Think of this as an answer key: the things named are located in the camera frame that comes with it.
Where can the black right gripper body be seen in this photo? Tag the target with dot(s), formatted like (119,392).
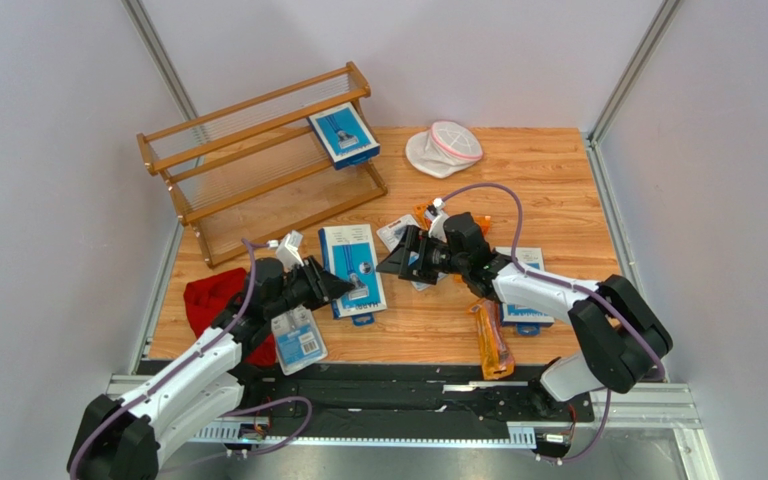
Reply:
(414,251)

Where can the orange bic razor bag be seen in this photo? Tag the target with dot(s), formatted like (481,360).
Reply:
(496,359)
(418,213)
(484,222)

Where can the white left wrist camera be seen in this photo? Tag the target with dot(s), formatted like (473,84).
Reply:
(288,250)

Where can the wooden two-tier shelf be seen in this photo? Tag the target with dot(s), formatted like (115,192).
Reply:
(259,168)

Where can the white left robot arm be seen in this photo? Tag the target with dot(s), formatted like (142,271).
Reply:
(133,435)

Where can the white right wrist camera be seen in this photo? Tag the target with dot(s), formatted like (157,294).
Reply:
(436,215)

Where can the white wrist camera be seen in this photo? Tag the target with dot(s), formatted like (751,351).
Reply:
(436,215)
(288,250)

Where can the small blue Harry's razor box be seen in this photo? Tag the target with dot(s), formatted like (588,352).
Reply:
(518,309)

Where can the Gillette razor blister pack front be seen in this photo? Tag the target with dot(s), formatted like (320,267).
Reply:
(298,340)

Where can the Gillette razor blister pack centre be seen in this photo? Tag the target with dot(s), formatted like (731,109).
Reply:
(392,234)

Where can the large blue Harry's razor box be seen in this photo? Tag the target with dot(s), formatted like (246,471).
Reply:
(349,253)

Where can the orange Bic razor bag left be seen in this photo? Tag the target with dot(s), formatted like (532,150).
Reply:
(418,213)

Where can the aluminium frame rail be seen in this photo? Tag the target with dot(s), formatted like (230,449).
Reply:
(650,405)

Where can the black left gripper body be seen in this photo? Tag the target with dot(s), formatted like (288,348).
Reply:
(295,289)

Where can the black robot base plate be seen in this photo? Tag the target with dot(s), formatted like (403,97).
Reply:
(401,403)

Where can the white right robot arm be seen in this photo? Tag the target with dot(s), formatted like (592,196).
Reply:
(620,338)

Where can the red cloth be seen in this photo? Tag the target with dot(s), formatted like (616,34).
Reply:
(208,298)

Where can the blue Harry's box on shelf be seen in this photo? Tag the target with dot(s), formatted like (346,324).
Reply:
(344,136)

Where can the gillette razor blister pack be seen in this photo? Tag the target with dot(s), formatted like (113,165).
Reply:
(298,340)
(392,234)

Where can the white mesh laundry bag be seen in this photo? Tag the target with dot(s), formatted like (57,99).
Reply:
(444,149)

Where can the orange Bic razor bag right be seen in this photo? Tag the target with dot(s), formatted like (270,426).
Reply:
(484,222)

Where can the orange Bic razor bag front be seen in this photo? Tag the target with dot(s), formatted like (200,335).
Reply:
(496,359)

